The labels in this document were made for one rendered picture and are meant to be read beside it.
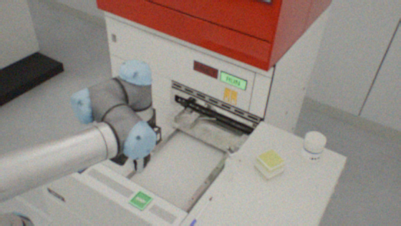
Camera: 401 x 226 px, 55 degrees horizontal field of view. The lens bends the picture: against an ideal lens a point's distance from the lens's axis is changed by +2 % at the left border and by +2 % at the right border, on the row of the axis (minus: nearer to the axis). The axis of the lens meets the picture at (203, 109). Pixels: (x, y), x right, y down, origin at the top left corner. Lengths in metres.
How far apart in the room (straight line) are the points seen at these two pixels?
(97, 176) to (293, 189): 0.65
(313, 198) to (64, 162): 0.85
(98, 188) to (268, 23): 0.77
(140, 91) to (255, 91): 0.67
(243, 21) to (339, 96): 1.95
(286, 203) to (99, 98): 0.71
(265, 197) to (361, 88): 1.93
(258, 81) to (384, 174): 1.69
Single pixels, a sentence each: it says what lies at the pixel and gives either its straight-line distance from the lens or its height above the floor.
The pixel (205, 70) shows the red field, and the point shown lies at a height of 1.10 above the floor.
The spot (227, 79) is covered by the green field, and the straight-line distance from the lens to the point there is 1.51.
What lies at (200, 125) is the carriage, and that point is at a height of 0.88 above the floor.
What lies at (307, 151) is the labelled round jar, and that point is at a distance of 1.39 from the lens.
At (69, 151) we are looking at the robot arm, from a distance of 0.73.
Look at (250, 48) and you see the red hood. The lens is 1.34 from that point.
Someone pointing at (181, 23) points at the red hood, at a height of 1.29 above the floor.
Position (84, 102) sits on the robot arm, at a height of 1.43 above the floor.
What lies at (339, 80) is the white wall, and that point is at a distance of 3.09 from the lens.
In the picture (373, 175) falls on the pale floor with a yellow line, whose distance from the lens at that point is 2.92.
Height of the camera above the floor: 1.96
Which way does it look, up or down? 39 degrees down
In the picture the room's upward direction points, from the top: 4 degrees clockwise
